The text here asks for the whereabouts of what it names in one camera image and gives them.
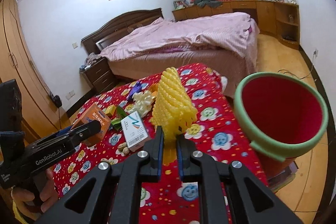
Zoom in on yellow foam fruit net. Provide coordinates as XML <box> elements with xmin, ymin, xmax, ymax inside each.
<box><xmin>150</xmin><ymin>67</ymin><xmax>198</xmax><ymax>141</ymax></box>

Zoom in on low wooden cabinet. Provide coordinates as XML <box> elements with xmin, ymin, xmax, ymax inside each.
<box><xmin>172</xmin><ymin>0</ymin><xmax>277</xmax><ymax>36</ymax></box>

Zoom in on orange cardboard box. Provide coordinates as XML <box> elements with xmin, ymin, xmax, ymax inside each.
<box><xmin>71</xmin><ymin>103</ymin><xmax>111</xmax><ymax>147</ymax></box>

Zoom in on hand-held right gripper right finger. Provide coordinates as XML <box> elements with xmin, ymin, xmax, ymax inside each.
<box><xmin>176</xmin><ymin>134</ymin><xmax>302</xmax><ymax>224</ymax></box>

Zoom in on red smiley-flower printed cloth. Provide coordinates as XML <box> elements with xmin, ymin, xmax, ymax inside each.
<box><xmin>51</xmin><ymin>63</ymin><xmax>269</xmax><ymax>224</ymax></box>

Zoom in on pale cloth on nightstand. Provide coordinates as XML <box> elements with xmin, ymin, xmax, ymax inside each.
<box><xmin>80</xmin><ymin>53</ymin><xmax>102</xmax><ymax>69</ymax></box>

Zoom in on red bucket with green rim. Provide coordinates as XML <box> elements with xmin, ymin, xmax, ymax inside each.
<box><xmin>234</xmin><ymin>72</ymin><xmax>329</xmax><ymax>180</ymax></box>

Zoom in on white cardboard box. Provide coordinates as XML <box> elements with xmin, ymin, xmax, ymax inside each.
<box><xmin>121</xmin><ymin>111</ymin><xmax>152</xmax><ymax>152</ymax></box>

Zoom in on wooden bed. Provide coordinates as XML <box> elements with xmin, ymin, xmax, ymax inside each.
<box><xmin>81</xmin><ymin>7</ymin><xmax>261</xmax><ymax>99</ymax></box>

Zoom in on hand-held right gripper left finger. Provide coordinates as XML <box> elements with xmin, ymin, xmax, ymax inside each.
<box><xmin>34</xmin><ymin>126</ymin><xmax>165</xmax><ymax>224</ymax></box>

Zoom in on green wrapper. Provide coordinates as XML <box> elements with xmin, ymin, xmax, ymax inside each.
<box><xmin>110</xmin><ymin>119</ymin><xmax>123</xmax><ymax>131</ymax></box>
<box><xmin>116</xmin><ymin>106</ymin><xmax>132</xmax><ymax>120</ymax></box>

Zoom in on person's left hand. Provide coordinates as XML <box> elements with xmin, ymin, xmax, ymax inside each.
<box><xmin>10</xmin><ymin>169</ymin><xmax>59</xmax><ymax>222</ymax></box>

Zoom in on purple plastic wrapper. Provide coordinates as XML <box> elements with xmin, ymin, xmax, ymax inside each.
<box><xmin>128</xmin><ymin>82</ymin><xmax>142</xmax><ymax>98</ymax></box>

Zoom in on grey clothes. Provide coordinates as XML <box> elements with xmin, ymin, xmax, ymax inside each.
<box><xmin>193</xmin><ymin>0</ymin><xmax>223</xmax><ymax>8</ymax></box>

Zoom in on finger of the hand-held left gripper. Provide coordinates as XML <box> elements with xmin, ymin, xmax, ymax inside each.
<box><xmin>54</xmin><ymin>127</ymin><xmax>76</xmax><ymax>137</ymax></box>
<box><xmin>69</xmin><ymin>120</ymin><xmax>103</xmax><ymax>146</ymax></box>

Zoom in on wooden wardrobe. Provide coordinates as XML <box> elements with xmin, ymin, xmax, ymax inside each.
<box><xmin>0</xmin><ymin>0</ymin><xmax>79</xmax><ymax>140</ymax></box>

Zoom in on wooden corner shelf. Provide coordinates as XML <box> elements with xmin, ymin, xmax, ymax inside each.
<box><xmin>274</xmin><ymin>1</ymin><xmax>300</xmax><ymax>50</ymax></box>

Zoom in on pink blanket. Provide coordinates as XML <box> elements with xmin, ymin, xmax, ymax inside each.
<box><xmin>100</xmin><ymin>12</ymin><xmax>260</xmax><ymax>60</ymax></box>

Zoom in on dark wooden nightstand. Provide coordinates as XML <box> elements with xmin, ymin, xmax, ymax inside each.
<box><xmin>79</xmin><ymin>56</ymin><xmax>119</xmax><ymax>95</ymax></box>

